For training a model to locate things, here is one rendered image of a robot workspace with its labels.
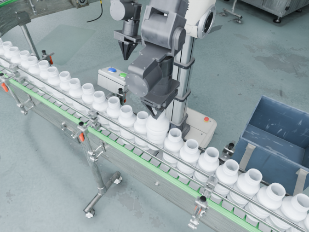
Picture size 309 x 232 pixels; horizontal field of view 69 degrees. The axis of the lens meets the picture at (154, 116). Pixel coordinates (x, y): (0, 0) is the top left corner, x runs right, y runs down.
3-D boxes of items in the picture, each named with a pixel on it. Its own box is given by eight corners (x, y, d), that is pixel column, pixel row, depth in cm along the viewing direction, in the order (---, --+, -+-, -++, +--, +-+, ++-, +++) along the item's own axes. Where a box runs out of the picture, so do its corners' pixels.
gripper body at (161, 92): (180, 87, 60) (183, 64, 55) (159, 110, 55) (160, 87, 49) (159, 78, 63) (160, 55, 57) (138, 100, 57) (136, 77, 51)
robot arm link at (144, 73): (187, 25, 44) (149, 14, 47) (155, 53, 37) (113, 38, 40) (181, 74, 53) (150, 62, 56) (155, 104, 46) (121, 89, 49)
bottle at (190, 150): (193, 180, 74) (203, 153, 62) (175, 178, 75) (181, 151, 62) (193, 164, 78) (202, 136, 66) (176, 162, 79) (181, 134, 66)
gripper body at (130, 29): (134, 44, 80) (138, 22, 76) (112, 35, 83) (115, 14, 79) (145, 42, 85) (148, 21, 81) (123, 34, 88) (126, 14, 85)
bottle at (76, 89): (91, 106, 96) (82, 75, 83) (91, 116, 92) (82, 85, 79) (76, 107, 95) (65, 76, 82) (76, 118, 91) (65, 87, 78)
